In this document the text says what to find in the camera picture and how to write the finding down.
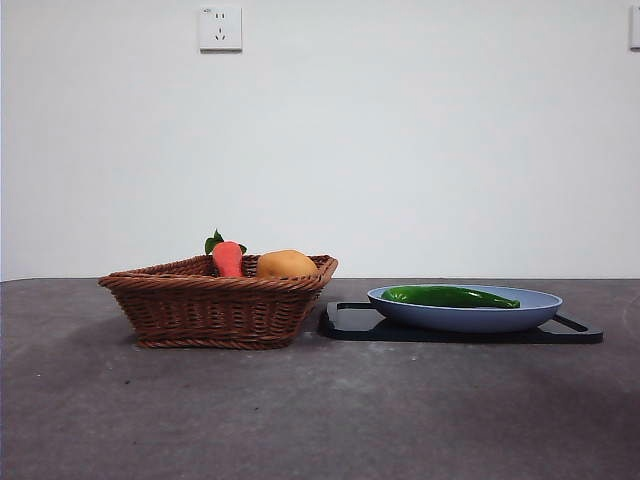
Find white wall socket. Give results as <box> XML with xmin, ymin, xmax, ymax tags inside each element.
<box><xmin>199</xmin><ymin>4</ymin><xmax>243</xmax><ymax>53</ymax></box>

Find blue round plate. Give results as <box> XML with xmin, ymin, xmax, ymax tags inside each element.
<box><xmin>366</xmin><ymin>284</ymin><xmax>565</xmax><ymax>335</ymax></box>

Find green pepper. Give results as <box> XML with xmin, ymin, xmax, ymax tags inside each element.
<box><xmin>380</xmin><ymin>285</ymin><xmax>521</xmax><ymax>310</ymax></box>

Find brown wicker basket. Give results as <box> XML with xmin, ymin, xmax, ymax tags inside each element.
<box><xmin>97</xmin><ymin>254</ymin><xmax>339</xmax><ymax>350</ymax></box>

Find black flat tray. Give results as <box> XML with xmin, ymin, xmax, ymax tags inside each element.
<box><xmin>318</xmin><ymin>300</ymin><xmax>604</xmax><ymax>345</ymax></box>

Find orange carrot with green leaves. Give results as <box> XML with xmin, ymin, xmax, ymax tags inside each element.
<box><xmin>203</xmin><ymin>228</ymin><xmax>248</xmax><ymax>279</ymax></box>

